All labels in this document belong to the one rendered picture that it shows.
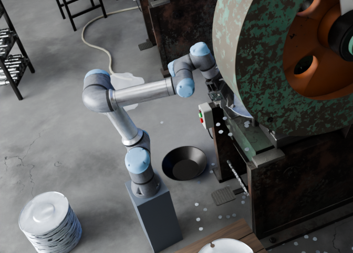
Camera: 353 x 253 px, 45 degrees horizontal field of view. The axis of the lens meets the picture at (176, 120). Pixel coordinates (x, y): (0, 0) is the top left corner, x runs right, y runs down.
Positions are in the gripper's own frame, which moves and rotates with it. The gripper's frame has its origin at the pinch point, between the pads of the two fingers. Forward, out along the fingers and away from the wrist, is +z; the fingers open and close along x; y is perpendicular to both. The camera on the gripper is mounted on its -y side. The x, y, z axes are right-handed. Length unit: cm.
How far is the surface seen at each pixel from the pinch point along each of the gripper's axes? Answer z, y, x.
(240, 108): 2.7, -0.2, 3.8
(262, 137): 19.2, 2.8, 9.6
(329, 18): -42, 16, 60
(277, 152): 22.4, 10.2, 18.2
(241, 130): 15.5, 0.4, -0.9
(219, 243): 44, 47, -8
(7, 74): -22, -50, -223
